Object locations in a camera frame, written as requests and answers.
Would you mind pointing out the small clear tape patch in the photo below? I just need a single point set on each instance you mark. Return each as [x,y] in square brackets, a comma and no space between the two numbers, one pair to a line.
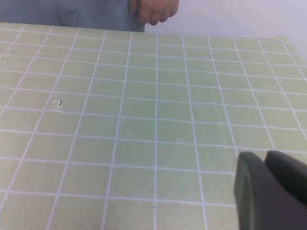
[56,104]

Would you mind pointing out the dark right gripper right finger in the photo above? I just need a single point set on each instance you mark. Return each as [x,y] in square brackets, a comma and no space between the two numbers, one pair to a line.
[290,175]

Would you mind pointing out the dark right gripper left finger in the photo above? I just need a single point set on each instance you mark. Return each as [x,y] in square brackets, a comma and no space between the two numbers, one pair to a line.
[263,201]

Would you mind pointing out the blue jeans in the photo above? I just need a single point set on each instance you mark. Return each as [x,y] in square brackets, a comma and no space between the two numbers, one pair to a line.
[96,13]

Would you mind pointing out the person's left hand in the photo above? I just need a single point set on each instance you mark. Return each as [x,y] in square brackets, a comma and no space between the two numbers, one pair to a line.
[156,10]

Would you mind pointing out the green checked tablecloth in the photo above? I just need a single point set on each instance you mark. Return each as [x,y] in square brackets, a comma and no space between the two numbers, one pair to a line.
[144,119]

